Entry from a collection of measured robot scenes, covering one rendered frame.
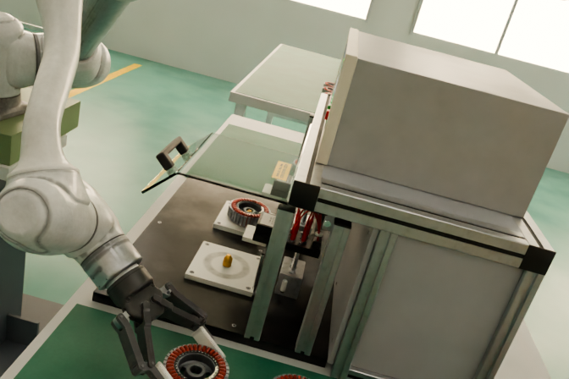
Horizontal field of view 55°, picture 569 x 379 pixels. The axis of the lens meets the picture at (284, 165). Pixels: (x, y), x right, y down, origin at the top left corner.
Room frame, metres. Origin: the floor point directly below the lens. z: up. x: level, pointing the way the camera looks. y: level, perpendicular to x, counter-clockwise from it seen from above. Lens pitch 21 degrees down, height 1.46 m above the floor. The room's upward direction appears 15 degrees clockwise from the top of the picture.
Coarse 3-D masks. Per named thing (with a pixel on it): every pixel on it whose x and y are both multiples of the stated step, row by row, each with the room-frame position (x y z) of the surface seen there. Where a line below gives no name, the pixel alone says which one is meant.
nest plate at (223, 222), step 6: (228, 204) 1.35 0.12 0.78; (222, 210) 1.30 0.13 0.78; (222, 216) 1.27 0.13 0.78; (216, 222) 1.23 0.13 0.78; (222, 222) 1.24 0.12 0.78; (228, 222) 1.24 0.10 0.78; (234, 222) 1.25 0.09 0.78; (222, 228) 1.22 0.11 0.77; (228, 228) 1.22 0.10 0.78; (234, 228) 1.22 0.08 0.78; (240, 228) 1.23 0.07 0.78; (240, 234) 1.22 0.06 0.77
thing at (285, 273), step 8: (288, 264) 1.05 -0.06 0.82; (304, 264) 1.07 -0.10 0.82; (280, 272) 1.01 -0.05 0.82; (288, 272) 1.02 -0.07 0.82; (296, 272) 1.03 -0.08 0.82; (280, 280) 1.01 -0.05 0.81; (288, 280) 1.01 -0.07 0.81; (296, 280) 1.01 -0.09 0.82; (288, 288) 1.01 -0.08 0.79; (296, 288) 1.01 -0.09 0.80; (288, 296) 1.01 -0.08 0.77; (296, 296) 1.01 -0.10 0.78
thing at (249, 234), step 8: (264, 216) 1.06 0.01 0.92; (272, 216) 1.07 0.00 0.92; (248, 224) 1.08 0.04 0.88; (264, 224) 1.02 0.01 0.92; (272, 224) 1.03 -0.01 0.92; (248, 232) 1.04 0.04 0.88; (256, 232) 1.02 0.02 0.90; (264, 232) 1.02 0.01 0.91; (248, 240) 1.02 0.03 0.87; (256, 240) 1.01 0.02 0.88; (264, 240) 1.01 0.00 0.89; (288, 240) 1.02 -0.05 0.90; (296, 240) 1.03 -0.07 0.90; (288, 248) 1.01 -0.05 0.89; (296, 248) 1.01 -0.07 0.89; (304, 248) 1.01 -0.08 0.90; (312, 248) 1.02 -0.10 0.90; (320, 248) 1.02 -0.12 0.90; (296, 256) 1.02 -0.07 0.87; (312, 256) 1.01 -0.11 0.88; (296, 264) 1.02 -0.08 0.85
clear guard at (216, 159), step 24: (192, 144) 1.09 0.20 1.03; (216, 144) 1.03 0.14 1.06; (240, 144) 1.07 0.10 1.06; (192, 168) 0.88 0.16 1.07; (216, 168) 0.91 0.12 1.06; (240, 168) 0.94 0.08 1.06; (264, 168) 0.97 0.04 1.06; (144, 192) 0.86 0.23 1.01; (264, 192) 0.86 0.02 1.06; (288, 192) 0.89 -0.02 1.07
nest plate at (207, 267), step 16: (208, 256) 1.07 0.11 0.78; (240, 256) 1.10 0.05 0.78; (256, 256) 1.12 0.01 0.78; (192, 272) 0.99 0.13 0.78; (208, 272) 1.00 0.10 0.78; (224, 272) 1.02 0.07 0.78; (240, 272) 1.03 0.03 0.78; (256, 272) 1.05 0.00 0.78; (224, 288) 0.97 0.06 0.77; (240, 288) 0.98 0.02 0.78
